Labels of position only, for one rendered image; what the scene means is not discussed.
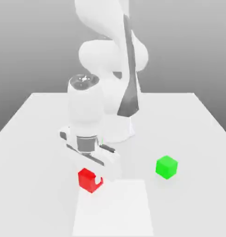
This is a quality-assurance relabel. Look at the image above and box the small green cube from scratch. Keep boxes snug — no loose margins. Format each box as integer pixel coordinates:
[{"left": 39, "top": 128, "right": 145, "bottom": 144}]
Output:
[{"left": 155, "top": 155, "right": 179, "bottom": 180}]

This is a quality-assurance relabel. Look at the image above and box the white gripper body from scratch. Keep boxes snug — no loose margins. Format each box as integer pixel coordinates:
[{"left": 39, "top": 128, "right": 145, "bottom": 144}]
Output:
[{"left": 65, "top": 143, "right": 123, "bottom": 183}]

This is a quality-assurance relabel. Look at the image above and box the small red cube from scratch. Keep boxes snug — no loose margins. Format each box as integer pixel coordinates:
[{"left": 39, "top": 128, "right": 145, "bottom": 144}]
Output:
[{"left": 77, "top": 168, "right": 104, "bottom": 194}]

